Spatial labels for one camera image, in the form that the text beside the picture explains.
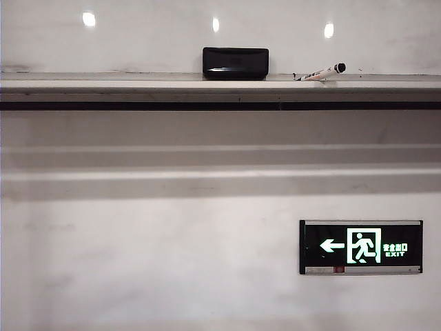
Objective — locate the aluminium whiteboard tray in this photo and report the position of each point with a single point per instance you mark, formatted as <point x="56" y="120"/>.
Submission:
<point x="138" y="90"/>

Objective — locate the black whiteboard eraser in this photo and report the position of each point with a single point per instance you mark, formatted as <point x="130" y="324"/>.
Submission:
<point x="235" y="61"/>

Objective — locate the white whiteboard marker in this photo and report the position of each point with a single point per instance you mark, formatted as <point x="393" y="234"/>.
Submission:
<point x="320" y="73"/>

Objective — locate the white whiteboard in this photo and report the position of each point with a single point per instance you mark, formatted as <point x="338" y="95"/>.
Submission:
<point x="155" y="41"/>

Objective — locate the black green exit sign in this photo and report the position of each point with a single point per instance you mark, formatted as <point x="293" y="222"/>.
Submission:
<point x="361" y="246"/>

